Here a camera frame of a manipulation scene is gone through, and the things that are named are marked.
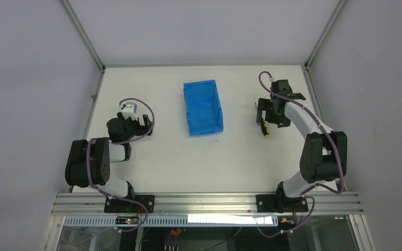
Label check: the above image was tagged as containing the aluminium mounting rail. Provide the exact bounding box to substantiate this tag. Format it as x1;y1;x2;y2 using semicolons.
51;192;364;216

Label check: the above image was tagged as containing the perforated grey cable duct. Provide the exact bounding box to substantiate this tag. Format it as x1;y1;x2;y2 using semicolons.
64;214;278;227

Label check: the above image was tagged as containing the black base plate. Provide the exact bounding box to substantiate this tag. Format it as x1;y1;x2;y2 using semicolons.
255;193;309;213
104;195;155;213

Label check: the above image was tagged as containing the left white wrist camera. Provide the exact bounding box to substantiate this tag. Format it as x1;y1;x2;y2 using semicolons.
118;102;138;121

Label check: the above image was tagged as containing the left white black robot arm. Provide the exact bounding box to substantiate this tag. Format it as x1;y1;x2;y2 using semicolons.
65;112;152;201

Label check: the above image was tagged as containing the blue plastic storage bin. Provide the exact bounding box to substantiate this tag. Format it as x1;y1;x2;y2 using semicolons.
183;79;224;137

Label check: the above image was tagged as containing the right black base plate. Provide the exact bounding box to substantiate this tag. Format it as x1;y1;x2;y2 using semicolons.
255;193;309;213

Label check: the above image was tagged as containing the small green circuit board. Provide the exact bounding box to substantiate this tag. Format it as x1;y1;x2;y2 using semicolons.
115;216;140;225

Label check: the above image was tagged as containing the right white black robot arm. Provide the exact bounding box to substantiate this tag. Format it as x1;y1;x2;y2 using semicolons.
255;79;348;213

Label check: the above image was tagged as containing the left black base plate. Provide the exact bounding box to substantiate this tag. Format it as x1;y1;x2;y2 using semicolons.
104;195;155;213

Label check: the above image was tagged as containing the yellow black handled screwdriver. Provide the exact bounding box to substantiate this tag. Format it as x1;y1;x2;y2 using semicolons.
254;102;270;138

